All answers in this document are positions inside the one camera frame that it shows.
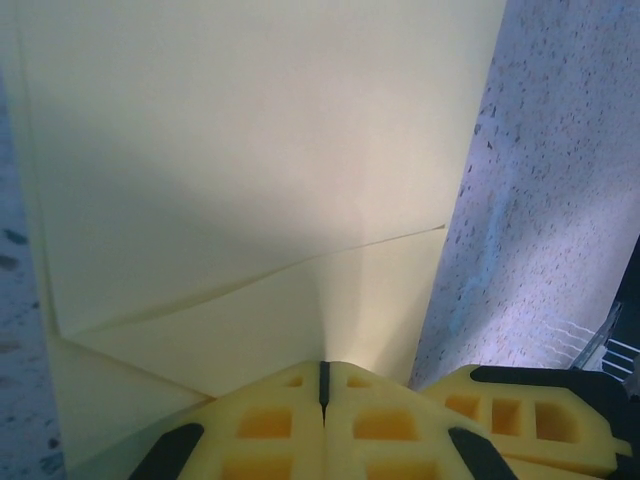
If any pale yellow paper sheet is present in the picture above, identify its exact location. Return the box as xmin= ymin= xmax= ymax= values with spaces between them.
xmin=0 ymin=0 xmax=509 ymax=480

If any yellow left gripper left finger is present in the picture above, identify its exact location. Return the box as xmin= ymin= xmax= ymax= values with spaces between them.
xmin=127 ymin=359 xmax=327 ymax=480

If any aluminium side rail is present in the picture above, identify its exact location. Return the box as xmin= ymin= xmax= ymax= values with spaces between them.
xmin=574 ymin=302 xmax=627 ymax=374

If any blue printed side panel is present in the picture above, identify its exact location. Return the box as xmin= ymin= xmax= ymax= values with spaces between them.
xmin=597 ymin=238 xmax=640 ymax=371

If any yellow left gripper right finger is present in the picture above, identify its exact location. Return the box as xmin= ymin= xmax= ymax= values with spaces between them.
xmin=319 ymin=359 xmax=522 ymax=480

